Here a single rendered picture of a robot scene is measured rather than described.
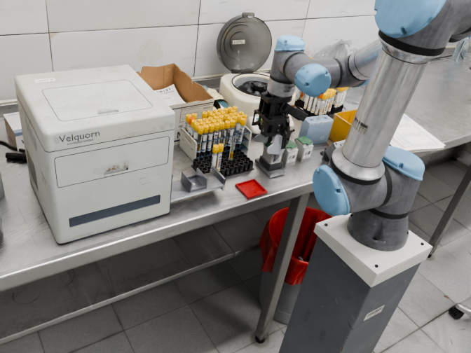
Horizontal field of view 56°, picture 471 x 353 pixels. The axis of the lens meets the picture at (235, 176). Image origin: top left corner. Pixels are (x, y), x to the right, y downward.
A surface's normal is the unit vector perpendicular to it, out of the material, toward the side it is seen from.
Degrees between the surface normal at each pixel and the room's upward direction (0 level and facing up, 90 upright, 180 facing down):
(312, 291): 90
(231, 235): 0
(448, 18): 95
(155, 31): 90
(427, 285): 0
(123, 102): 0
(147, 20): 90
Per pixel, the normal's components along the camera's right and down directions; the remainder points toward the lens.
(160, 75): 0.52, 0.52
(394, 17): -0.88, 0.04
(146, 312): 0.14, -0.80
